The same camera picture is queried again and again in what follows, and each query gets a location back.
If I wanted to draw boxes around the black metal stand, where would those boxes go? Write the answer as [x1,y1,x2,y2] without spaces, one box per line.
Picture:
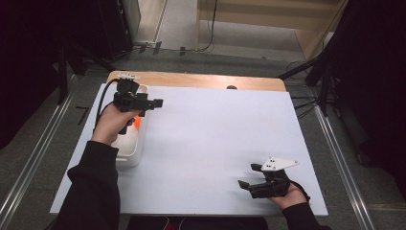
[56,41,118,105]
[277,47,339,118]

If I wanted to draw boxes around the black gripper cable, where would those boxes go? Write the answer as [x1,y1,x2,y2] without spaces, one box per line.
[94,78,120,132]

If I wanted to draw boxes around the light wooden shelf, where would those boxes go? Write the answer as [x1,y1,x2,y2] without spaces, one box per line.
[195,0,349,61]

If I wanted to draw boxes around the dark curtain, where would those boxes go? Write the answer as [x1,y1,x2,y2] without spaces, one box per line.
[331,0,406,199]
[0,0,106,151]

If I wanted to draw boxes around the black gripper strap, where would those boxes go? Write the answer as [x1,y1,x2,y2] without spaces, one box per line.
[288,180,311,203]

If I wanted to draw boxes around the black floor cables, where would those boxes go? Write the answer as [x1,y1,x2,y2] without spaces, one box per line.
[288,94,320,120]

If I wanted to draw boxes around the black cabinet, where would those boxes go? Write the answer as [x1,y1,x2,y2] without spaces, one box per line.
[95,0,135,60]

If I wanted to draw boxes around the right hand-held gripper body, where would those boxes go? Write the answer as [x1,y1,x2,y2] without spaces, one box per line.
[248,156,301,199]

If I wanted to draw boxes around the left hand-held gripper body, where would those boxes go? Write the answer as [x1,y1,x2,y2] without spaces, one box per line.
[113,73,156,113]

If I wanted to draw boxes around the person's right hand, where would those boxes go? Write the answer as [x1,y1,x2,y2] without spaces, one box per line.
[267,182,309,211]

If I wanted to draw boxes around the person's left hand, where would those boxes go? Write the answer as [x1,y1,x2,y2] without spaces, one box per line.
[90,103,143,147]

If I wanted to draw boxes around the white plastic bin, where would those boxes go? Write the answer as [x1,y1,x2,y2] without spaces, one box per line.
[111,84,150,168]

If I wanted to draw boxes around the wooden table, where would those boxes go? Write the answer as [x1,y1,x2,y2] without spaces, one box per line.
[105,70,287,93]

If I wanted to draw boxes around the metal floor rail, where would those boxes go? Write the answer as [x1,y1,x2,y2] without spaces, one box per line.
[0,75,79,228]
[314,104,376,230]

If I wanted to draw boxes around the white board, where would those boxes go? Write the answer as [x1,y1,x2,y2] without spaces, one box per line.
[49,83,329,217]

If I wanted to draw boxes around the black hanging cable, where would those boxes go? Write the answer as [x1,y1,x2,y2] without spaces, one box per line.
[195,0,218,53]

